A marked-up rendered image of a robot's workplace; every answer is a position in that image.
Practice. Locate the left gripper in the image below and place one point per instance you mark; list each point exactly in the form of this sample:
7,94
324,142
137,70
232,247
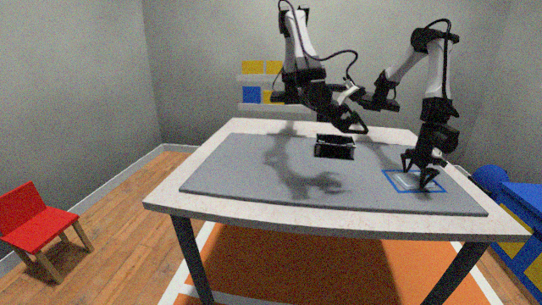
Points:
422,155

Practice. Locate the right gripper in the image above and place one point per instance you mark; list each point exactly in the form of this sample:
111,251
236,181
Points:
335,110

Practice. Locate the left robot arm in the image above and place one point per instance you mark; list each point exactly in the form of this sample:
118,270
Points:
435,110

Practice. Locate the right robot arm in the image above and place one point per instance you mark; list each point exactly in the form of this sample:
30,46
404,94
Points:
307,71

